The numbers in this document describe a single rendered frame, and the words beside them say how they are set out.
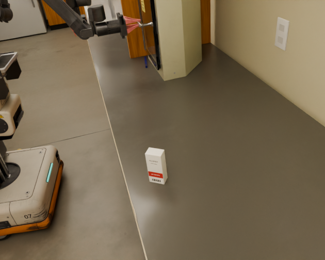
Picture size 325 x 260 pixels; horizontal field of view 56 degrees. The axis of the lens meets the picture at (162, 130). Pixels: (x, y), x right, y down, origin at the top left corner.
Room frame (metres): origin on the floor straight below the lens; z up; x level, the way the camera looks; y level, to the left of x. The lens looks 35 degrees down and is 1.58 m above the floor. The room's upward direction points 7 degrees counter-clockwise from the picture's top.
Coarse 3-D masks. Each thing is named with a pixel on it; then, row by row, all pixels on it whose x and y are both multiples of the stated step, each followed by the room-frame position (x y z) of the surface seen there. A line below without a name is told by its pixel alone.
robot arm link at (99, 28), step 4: (96, 24) 1.37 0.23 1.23; (100, 24) 1.37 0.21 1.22; (104, 24) 1.37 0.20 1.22; (96, 28) 1.36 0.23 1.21; (100, 28) 1.36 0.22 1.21; (104, 28) 1.36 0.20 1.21; (108, 28) 1.38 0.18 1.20; (96, 32) 1.36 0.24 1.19; (100, 32) 1.36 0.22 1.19; (104, 32) 1.36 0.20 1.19
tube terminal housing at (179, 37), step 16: (160, 0) 1.33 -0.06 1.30; (176, 0) 1.35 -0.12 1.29; (192, 0) 1.45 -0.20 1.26; (160, 16) 1.33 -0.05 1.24; (176, 16) 1.35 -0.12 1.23; (192, 16) 1.44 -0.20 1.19; (160, 32) 1.33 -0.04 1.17; (176, 32) 1.35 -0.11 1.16; (192, 32) 1.43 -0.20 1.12; (160, 48) 1.33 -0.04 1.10; (176, 48) 1.35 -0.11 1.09; (192, 48) 1.43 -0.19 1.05; (160, 64) 1.36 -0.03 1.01; (176, 64) 1.34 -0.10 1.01; (192, 64) 1.42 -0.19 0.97
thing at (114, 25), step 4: (120, 16) 1.38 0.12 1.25; (112, 20) 1.40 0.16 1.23; (116, 20) 1.40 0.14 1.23; (120, 20) 1.37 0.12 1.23; (108, 24) 1.38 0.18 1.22; (112, 24) 1.38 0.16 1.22; (116, 24) 1.38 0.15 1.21; (120, 24) 1.37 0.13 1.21; (112, 28) 1.37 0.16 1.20; (116, 28) 1.37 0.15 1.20; (120, 28) 1.38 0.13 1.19; (108, 32) 1.37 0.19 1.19; (112, 32) 1.38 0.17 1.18; (116, 32) 1.38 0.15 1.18; (120, 32) 1.41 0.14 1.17; (124, 36) 1.38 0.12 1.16
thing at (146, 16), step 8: (144, 0) 1.46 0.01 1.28; (144, 8) 1.48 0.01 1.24; (152, 8) 1.33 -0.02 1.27; (144, 16) 1.51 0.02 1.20; (152, 16) 1.33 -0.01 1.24; (152, 24) 1.34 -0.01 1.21; (144, 32) 1.58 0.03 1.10; (152, 32) 1.36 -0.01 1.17; (144, 40) 1.61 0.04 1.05; (152, 40) 1.38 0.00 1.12; (152, 48) 1.41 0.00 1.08; (152, 56) 1.43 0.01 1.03
